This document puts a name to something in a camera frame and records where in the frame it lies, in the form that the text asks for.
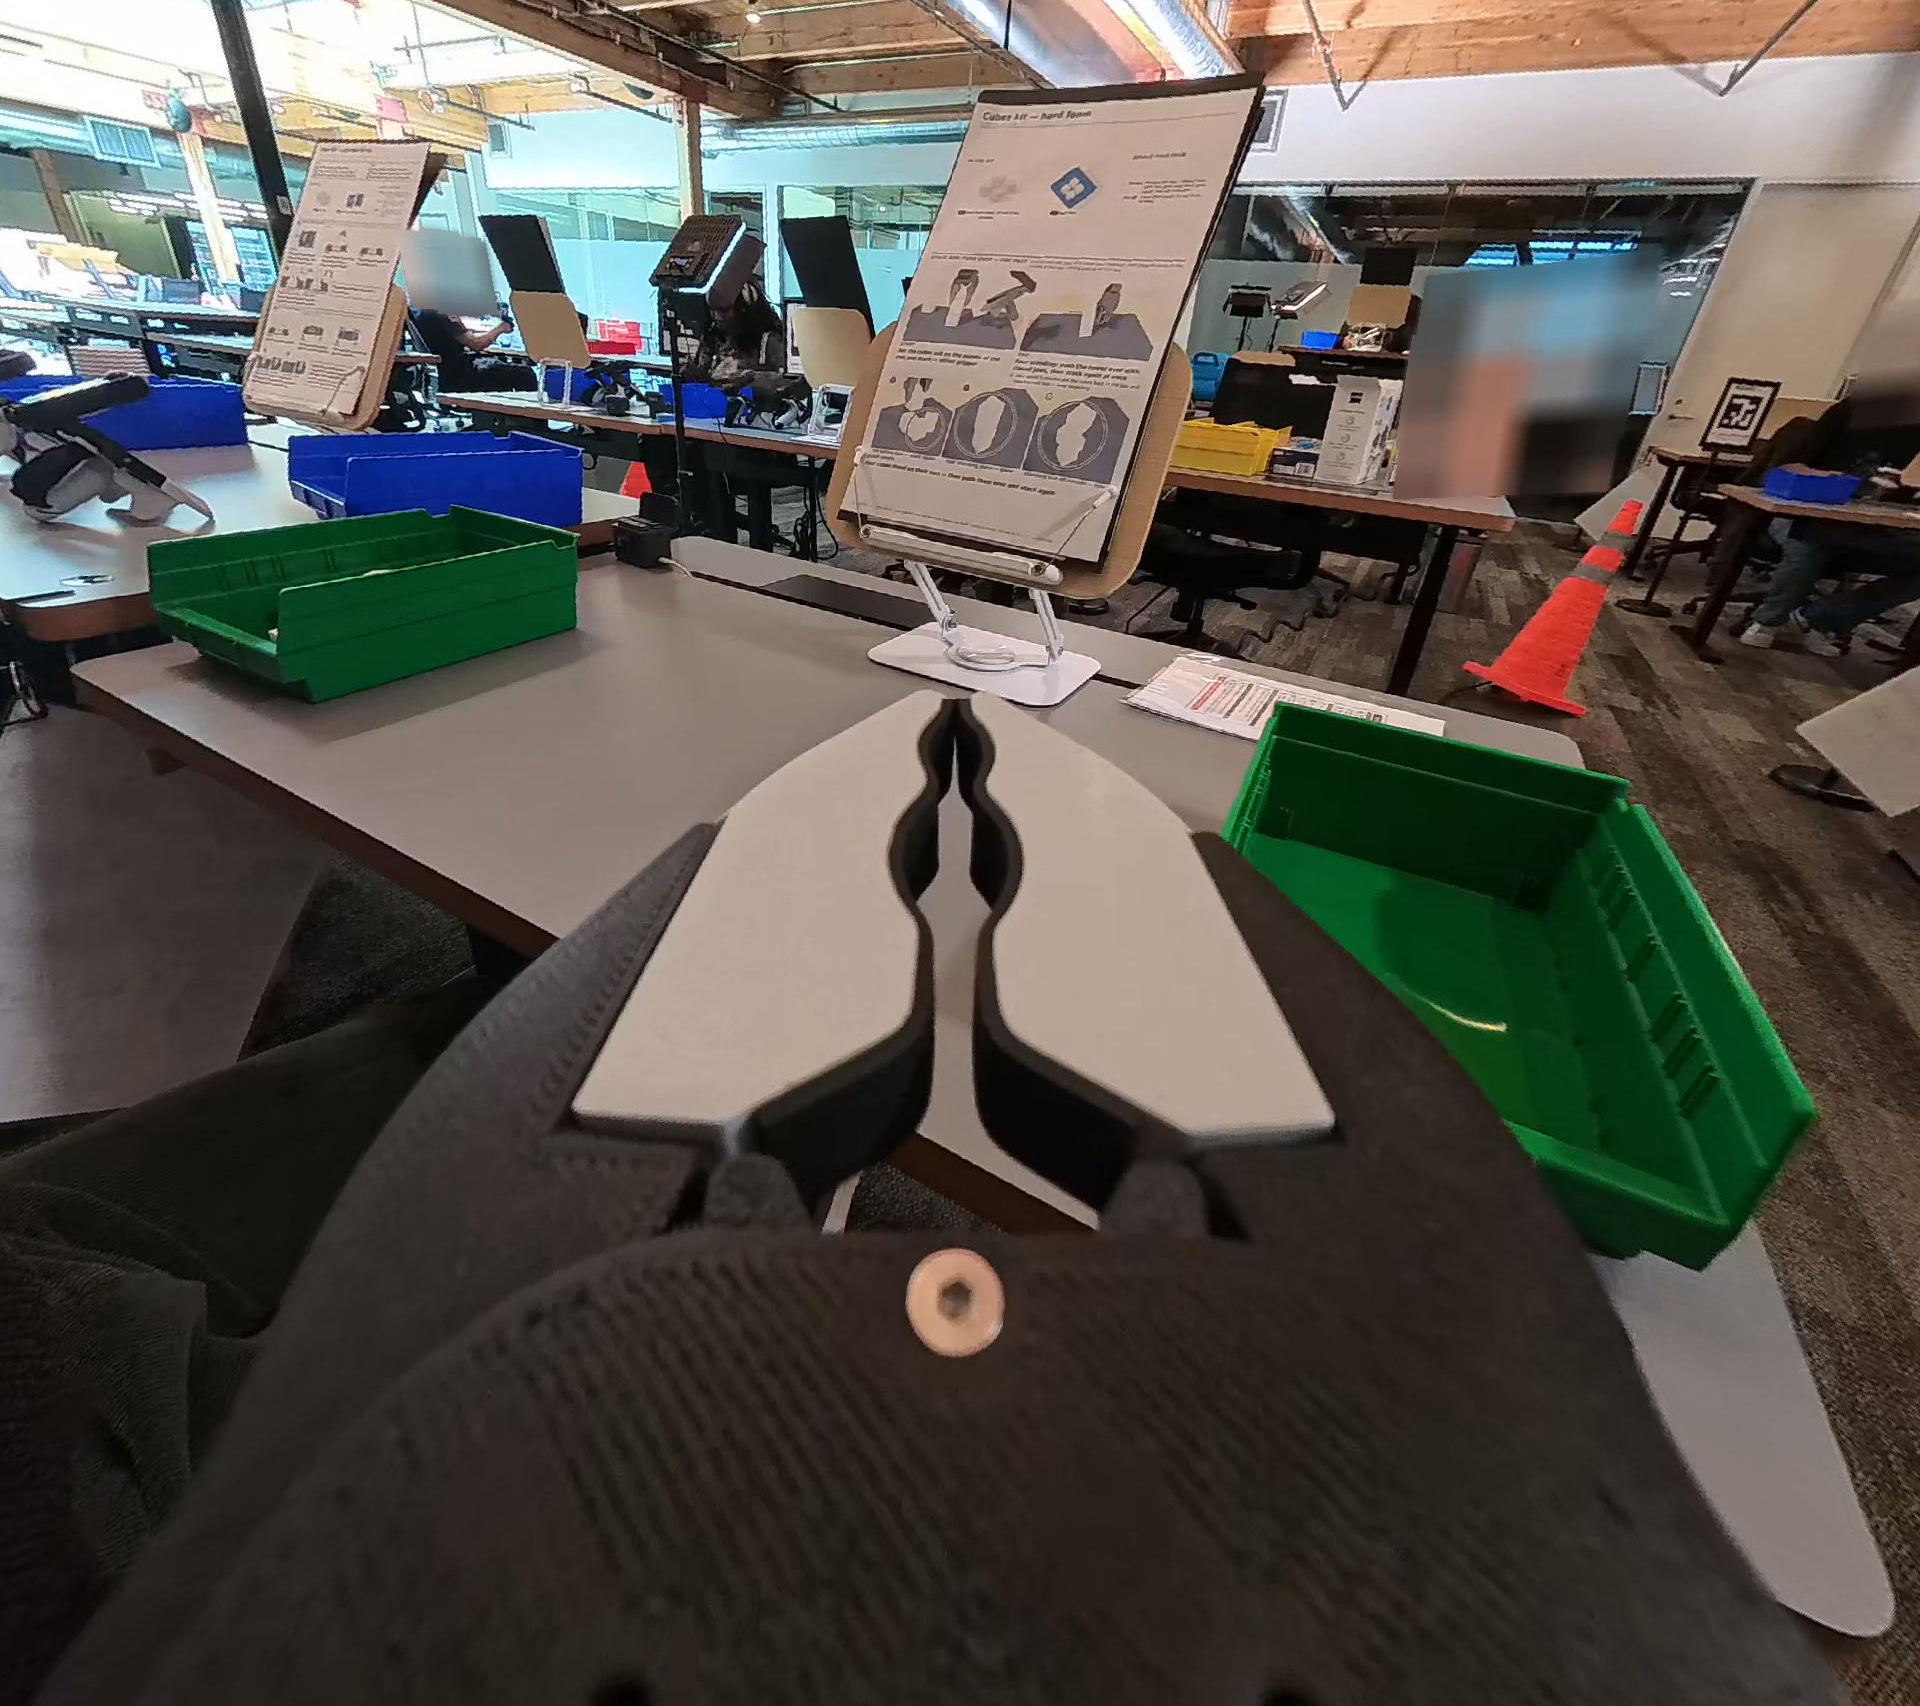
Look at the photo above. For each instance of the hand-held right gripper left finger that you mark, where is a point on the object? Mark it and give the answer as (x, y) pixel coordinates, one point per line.
(780, 957)

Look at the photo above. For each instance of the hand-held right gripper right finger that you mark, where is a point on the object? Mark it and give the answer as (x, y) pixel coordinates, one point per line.
(1140, 971)

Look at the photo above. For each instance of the grey desk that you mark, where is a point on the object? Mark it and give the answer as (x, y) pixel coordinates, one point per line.
(601, 746)

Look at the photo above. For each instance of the paper sheet with red print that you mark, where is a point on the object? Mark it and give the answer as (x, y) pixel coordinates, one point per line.
(1230, 694)

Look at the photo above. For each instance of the printed instruction sheet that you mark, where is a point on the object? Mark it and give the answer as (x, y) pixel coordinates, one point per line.
(1050, 281)
(337, 266)

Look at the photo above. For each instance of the wooden document stand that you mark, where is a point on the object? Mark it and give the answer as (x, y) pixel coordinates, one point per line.
(393, 326)

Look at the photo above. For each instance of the instruction sheet on stand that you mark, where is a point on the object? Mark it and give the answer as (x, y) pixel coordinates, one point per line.
(990, 674)

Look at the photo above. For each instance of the green plastic bin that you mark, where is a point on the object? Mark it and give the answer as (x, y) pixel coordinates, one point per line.
(1500, 957)
(388, 633)

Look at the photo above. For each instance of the black steel pillar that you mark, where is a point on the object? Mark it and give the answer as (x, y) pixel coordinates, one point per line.
(226, 12)

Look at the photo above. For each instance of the black power adapter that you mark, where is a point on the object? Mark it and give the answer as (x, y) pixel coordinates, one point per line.
(647, 543)

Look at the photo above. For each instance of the black backed document stand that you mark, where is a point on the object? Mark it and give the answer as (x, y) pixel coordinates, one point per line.
(522, 253)
(824, 266)

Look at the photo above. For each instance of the long brown edged table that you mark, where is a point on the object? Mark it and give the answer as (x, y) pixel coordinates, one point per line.
(1321, 498)

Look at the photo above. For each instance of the large orange traffic cone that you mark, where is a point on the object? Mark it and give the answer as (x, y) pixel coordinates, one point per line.
(1553, 641)

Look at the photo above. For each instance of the yellow plastic bin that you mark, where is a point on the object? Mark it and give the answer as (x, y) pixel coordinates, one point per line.
(1230, 444)

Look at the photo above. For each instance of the red plastic bin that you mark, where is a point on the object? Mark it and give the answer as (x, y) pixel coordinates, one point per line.
(611, 338)

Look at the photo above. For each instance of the white cardboard box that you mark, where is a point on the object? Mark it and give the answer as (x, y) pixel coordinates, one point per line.
(1356, 432)

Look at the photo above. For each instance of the black office chair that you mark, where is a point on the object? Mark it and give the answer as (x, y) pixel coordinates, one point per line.
(1266, 393)

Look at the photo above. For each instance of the studio light panel on stand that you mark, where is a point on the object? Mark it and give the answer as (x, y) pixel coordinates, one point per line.
(705, 258)

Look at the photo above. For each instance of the person's dark clothed lap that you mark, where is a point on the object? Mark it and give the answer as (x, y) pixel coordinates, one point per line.
(120, 1286)

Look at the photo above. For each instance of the light grey table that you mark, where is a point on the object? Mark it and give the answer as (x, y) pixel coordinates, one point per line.
(1859, 729)

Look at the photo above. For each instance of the black and white tag sign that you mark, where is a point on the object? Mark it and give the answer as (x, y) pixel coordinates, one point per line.
(1746, 413)

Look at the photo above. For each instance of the small blue plastic bin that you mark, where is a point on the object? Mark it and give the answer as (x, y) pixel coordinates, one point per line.
(1808, 482)

